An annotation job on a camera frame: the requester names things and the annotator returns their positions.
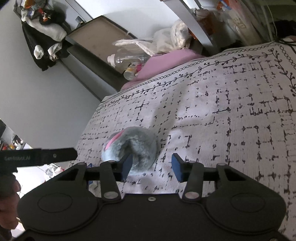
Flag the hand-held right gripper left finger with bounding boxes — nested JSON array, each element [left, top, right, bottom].
[[55, 153, 134, 202]]

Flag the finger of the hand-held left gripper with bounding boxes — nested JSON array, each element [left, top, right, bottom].
[[40, 147, 78, 165]]

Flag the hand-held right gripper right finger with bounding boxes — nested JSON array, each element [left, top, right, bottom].
[[171, 153, 247, 200]]

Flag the grey plush toy pink ears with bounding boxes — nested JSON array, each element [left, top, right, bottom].
[[101, 126, 160, 176]]

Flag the person's left hand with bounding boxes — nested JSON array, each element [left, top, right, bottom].
[[0, 181, 22, 231]]

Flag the yellow paper cup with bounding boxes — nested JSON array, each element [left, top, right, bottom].
[[123, 63, 139, 80]]

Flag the pink pillow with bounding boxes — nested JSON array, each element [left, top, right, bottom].
[[121, 49, 207, 91]]

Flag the clear plastic bottle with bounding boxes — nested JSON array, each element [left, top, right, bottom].
[[107, 52, 151, 68]]

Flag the dark framed boards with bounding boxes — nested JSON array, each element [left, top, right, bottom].
[[66, 15, 139, 100]]

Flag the hanging clothes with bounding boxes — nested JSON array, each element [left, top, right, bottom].
[[13, 0, 73, 71]]

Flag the pile of clear plastic bags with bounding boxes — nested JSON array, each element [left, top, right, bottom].
[[112, 18, 193, 56]]

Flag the white desk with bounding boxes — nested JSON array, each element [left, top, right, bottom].
[[161, 0, 223, 56]]

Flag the orange white shopping bags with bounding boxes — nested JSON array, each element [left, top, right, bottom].
[[196, 0, 267, 45]]

